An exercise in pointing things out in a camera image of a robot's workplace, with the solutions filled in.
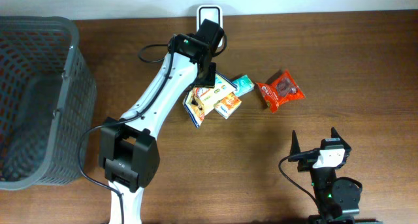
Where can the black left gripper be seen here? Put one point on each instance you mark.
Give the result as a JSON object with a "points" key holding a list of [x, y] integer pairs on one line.
{"points": [[211, 81]]}

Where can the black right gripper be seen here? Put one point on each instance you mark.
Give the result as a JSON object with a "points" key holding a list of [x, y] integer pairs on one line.
{"points": [[307, 159]]}

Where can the red snack packet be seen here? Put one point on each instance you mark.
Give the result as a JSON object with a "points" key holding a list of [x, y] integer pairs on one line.
{"points": [[280, 91]]}

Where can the green tissue pack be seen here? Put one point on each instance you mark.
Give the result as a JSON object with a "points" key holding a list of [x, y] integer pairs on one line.
{"points": [[243, 85]]}

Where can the orange tissue pack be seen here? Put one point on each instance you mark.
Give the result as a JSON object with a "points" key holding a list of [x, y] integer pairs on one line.
{"points": [[228, 105]]}

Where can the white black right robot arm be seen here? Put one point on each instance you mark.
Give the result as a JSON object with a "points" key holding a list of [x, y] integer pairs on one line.
{"points": [[337, 198]]}

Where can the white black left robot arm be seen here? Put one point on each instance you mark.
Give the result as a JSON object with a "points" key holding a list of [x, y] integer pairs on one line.
{"points": [[128, 146]]}

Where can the white barcode scanner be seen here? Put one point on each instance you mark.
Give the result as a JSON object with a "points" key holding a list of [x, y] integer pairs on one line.
{"points": [[213, 13]]}

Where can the grey plastic mesh basket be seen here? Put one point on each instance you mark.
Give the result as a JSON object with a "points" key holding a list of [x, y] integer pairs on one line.
{"points": [[47, 101]]}

